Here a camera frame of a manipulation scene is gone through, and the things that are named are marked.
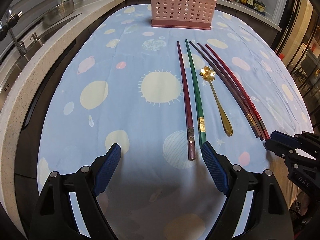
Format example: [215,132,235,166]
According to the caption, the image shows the brown chopstick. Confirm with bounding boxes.
[189,41,261,143]

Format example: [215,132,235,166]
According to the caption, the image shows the dark red chopstick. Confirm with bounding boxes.
[177,41,196,161]

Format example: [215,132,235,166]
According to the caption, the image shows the green chopstick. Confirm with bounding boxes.
[185,39,207,148]

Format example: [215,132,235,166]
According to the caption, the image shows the purple chopstick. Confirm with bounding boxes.
[195,42,265,140]

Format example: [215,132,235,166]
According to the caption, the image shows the chrome kitchen faucet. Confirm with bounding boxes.
[0,8,28,57]

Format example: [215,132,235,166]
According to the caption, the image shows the person's right hand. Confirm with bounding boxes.
[289,191,315,219]

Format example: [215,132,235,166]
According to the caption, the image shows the blue patterned tablecloth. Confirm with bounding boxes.
[37,5,312,239]

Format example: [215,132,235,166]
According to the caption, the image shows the gold flower spoon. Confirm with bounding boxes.
[200,66,233,137]

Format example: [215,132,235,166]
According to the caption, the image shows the teal seasoning jar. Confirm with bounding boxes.
[253,1,265,15]

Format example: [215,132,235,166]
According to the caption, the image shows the stainless steel sink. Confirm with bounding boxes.
[1,13,80,108]

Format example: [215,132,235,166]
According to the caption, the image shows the sink soap dispenser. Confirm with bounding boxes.
[30,33,39,42]

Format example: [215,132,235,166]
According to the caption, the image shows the stainless steel bowl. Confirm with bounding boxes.
[42,0,74,27]

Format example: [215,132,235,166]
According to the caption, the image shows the pink perforated utensil holder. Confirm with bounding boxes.
[151,0,217,30]

